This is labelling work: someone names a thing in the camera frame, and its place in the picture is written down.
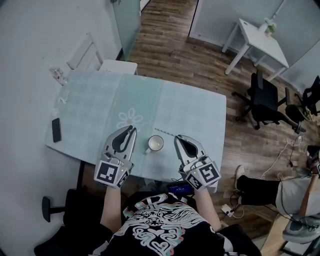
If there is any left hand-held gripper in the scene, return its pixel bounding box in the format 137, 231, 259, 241
94, 125, 139, 189

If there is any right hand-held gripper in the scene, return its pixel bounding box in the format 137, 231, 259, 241
173, 134, 222, 192

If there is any striped paper straw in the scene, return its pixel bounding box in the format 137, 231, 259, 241
154, 127, 176, 137

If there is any white cup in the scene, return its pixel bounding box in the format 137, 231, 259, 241
144, 134, 165, 155

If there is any person's right forearm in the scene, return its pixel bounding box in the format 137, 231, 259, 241
193, 186, 223, 231

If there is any person's left forearm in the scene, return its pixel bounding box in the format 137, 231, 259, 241
99, 185, 126, 232

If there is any small black screen device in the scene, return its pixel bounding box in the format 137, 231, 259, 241
165, 182, 195, 197

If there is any light blue floral tablecloth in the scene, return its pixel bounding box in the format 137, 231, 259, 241
44, 69, 228, 194

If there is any black table leg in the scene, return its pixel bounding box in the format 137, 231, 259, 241
75, 159, 86, 191

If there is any black smartphone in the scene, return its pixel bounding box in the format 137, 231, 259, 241
51, 117, 63, 144

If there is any white power strip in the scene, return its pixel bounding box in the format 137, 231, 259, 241
220, 203, 235, 217

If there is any white chair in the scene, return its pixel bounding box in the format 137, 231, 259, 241
65, 32, 139, 76

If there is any black printed t-shirt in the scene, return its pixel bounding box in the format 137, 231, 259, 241
91, 191, 227, 256

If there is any black office chair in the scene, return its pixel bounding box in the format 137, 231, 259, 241
231, 68, 306, 134
294, 74, 320, 119

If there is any black chair with armrest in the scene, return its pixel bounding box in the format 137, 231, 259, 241
33, 188, 114, 256

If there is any frosted glass partition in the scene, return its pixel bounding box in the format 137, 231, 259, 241
111, 0, 143, 62

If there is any white side table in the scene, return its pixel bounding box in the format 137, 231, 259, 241
221, 17, 290, 81

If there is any small potted plant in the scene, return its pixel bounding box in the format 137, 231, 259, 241
264, 20, 277, 36

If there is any white charger with cable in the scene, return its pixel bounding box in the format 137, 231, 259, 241
57, 90, 70, 104

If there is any white cable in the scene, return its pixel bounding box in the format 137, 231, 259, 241
258, 134, 307, 180

